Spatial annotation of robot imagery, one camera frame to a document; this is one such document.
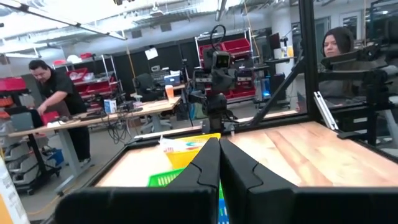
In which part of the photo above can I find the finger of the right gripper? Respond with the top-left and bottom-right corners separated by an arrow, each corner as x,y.
226,70 -> 237,93
216,70 -> 227,93

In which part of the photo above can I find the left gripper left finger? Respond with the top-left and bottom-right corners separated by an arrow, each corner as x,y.
54,136 -> 221,224

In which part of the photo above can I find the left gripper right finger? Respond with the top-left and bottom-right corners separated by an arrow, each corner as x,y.
220,138 -> 398,224

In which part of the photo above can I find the white teal striped packet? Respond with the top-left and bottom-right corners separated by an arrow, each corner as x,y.
158,135 -> 201,154

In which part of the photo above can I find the green plastic basket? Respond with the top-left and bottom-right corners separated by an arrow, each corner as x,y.
146,167 -> 223,200

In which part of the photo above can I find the yellow plastic basket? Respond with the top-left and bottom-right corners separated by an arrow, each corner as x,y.
164,133 -> 222,170

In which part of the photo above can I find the blue plastic basket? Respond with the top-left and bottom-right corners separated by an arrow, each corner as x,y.
217,198 -> 231,224

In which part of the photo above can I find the white paper sign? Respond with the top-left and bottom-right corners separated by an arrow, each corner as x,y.
144,46 -> 159,61

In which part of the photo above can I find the wooden top desk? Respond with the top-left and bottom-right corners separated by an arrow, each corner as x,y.
7,96 -> 183,194

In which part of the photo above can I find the small white box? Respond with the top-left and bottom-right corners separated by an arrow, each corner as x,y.
103,99 -> 118,114

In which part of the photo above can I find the silver aluminium bar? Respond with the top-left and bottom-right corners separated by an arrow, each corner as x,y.
313,91 -> 340,131

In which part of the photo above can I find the person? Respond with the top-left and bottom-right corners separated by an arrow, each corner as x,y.
28,58 -> 91,167
317,26 -> 379,99

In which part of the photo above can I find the blue bin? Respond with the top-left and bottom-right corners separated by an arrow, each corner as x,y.
46,148 -> 65,166

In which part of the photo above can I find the black equipment stand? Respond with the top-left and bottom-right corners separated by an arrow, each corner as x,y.
318,40 -> 398,147

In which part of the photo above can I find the grey cart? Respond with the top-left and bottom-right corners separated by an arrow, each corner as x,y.
6,133 -> 60,197

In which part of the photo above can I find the small red box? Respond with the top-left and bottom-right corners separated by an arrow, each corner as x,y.
40,111 -> 60,125

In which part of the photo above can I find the white yellow wipes canister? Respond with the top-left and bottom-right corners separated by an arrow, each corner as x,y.
0,155 -> 30,224

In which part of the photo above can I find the red storage bin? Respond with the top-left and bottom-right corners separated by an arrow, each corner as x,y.
0,77 -> 27,93

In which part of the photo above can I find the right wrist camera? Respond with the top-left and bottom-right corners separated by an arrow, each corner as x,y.
212,50 -> 233,70

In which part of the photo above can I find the wire shelf with red bins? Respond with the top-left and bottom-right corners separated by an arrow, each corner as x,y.
195,27 -> 254,103
52,54 -> 121,103

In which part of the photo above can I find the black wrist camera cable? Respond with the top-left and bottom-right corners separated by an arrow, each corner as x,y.
210,24 -> 227,52

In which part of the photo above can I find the black aluminium rig frame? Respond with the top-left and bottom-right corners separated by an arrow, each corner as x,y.
0,0 -> 398,224

